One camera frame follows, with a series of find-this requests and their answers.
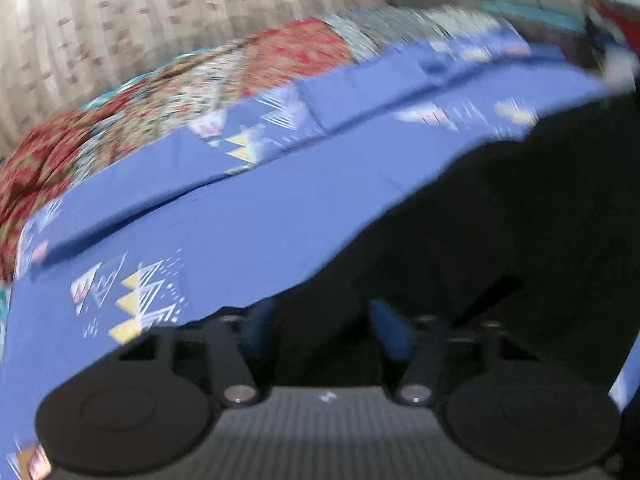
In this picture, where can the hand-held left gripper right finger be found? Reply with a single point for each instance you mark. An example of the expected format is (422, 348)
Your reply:
(389, 330)

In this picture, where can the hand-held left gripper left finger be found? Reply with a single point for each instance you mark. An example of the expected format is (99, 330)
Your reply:
(261, 329)

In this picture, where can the black pants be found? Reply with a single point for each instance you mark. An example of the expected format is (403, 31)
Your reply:
(475, 235)

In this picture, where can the blue printed bedsheet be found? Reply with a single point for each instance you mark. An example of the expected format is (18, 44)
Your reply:
(225, 220)

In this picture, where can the red patterned quilt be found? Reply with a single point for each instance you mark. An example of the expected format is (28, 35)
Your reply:
(295, 50)

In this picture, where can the beige patterned curtain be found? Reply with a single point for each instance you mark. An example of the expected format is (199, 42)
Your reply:
(100, 20)

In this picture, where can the red white object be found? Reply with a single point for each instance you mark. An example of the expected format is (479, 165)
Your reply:
(617, 15)

